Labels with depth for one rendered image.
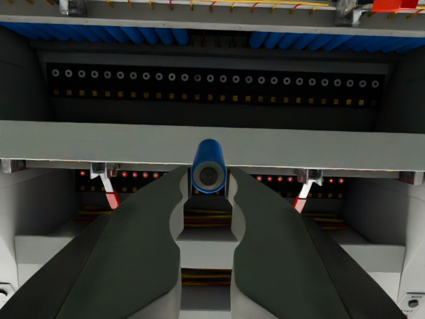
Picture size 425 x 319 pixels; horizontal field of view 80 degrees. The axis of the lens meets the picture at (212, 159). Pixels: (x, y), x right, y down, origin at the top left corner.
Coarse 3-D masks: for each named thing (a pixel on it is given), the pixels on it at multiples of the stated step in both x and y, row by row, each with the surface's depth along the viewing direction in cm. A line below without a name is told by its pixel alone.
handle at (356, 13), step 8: (376, 0) 20; (384, 0) 19; (392, 0) 18; (400, 0) 17; (408, 0) 17; (416, 0) 17; (360, 8) 22; (368, 8) 21; (376, 8) 20; (384, 8) 19; (392, 8) 18; (400, 8) 17; (408, 8) 17; (352, 16) 23; (360, 16) 23
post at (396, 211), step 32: (384, 96) 46; (416, 96) 39; (384, 128) 46; (416, 128) 39; (352, 192) 55; (384, 192) 45; (352, 224) 55; (384, 224) 45; (416, 224) 38; (416, 256) 38; (416, 288) 42
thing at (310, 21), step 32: (0, 0) 26; (32, 0) 26; (128, 0) 25; (192, 0) 25; (224, 0) 25; (256, 0) 25; (320, 32) 28; (352, 32) 28; (384, 32) 28; (416, 32) 27
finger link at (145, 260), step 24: (144, 192) 10; (168, 192) 10; (120, 216) 9; (144, 216) 9; (168, 216) 9; (120, 240) 8; (144, 240) 8; (168, 240) 8; (96, 264) 7; (120, 264) 7; (144, 264) 7; (168, 264) 7; (72, 288) 6; (96, 288) 6; (120, 288) 6; (144, 288) 6; (168, 288) 6; (72, 312) 6; (96, 312) 6; (120, 312) 6; (144, 312) 6; (168, 312) 7
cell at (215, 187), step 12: (204, 144) 16; (216, 144) 17; (204, 156) 13; (216, 156) 13; (192, 168) 13; (204, 168) 12; (216, 168) 13; (192, 180) 13; (204, 180) 12; (216, 180) 12
